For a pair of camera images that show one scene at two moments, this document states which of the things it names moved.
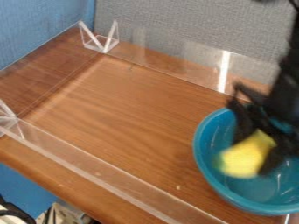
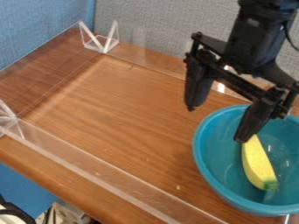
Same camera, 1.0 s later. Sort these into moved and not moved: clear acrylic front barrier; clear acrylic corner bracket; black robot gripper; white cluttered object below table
Moved: black robot gripper
Not moved: clear acrylic corner bracket; white cluttered object below table; clear acrylic front barrier
